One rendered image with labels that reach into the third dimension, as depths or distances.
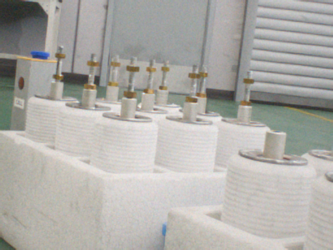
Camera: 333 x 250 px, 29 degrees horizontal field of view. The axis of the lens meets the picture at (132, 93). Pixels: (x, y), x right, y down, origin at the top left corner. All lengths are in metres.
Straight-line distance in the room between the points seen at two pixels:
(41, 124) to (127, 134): 0.25
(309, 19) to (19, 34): 2.71
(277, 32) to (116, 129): 5.29
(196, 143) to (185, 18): 5.08
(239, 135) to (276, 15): 5.12
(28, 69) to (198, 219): 0.67
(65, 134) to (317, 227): 0.51
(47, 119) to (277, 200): 0.53
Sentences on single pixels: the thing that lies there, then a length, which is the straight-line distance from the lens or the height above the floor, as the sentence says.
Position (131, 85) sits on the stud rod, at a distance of 0.94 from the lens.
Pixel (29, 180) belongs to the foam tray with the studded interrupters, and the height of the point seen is 0.13.
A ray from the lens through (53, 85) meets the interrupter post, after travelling 1.14.
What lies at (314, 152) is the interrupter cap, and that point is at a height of 0.25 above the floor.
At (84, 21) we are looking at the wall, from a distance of 5.99.
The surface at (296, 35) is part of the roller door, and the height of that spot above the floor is 0.67.
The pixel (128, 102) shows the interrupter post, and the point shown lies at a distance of 0.94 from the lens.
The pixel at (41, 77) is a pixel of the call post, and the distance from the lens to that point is 1.29.
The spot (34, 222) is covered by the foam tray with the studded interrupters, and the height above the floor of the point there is 0.06.
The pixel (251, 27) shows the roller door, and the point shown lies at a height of 0.70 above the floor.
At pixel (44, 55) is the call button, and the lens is 1.30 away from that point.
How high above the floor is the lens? 0.35
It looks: 4 degrees down
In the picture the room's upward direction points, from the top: 7 degrees clockwise
